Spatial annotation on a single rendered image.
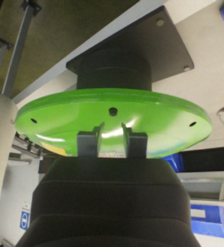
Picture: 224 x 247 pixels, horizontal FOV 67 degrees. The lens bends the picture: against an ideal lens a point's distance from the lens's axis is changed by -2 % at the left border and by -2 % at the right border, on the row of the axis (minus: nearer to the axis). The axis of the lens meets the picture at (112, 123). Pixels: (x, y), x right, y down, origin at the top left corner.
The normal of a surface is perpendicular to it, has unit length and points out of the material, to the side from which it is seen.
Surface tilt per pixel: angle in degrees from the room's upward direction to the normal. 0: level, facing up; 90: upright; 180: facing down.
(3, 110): 104
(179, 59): 0
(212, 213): 100
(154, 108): 24
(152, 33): 0
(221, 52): 0
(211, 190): 90
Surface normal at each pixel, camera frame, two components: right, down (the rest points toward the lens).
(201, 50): -0.02, 0.95
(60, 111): -0.17, 0.73
